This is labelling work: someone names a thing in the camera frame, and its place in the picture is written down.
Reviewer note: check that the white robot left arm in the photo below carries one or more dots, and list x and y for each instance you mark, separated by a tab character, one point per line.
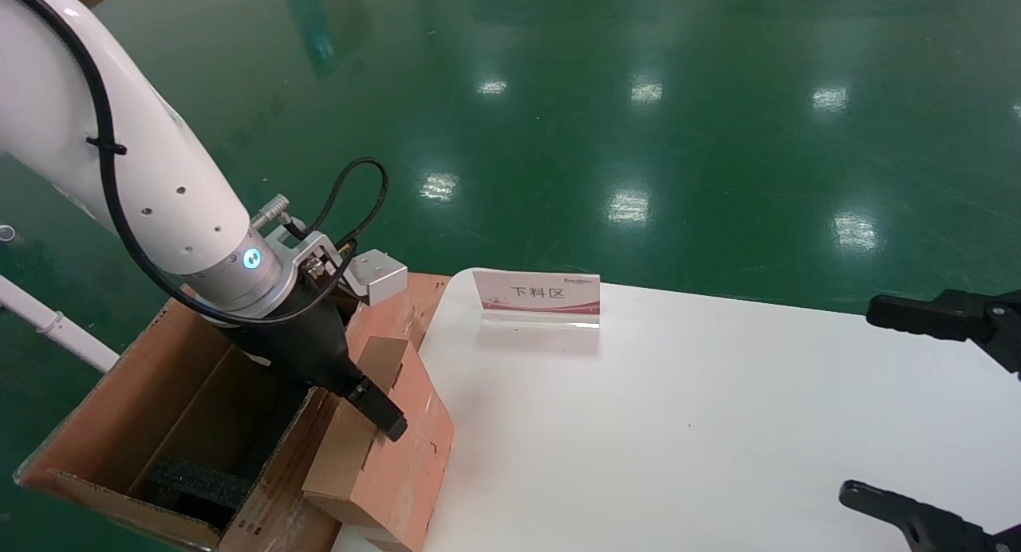
120	137

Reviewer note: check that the small cardboard box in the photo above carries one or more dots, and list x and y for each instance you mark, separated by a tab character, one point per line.
399	480

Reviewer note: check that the large open cardboard box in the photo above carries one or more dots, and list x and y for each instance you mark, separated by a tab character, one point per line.
120	408

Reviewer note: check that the black foam insert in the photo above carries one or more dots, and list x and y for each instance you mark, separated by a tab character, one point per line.
199	488

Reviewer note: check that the acrylic sign with Chinese text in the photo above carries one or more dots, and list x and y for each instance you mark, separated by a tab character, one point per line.
542	293

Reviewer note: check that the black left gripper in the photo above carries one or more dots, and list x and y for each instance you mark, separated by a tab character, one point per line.
307	344

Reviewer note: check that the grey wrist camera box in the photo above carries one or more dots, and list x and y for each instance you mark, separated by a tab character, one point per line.
379	274

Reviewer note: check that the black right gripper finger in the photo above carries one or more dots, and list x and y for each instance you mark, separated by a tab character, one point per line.
925	528
957	317

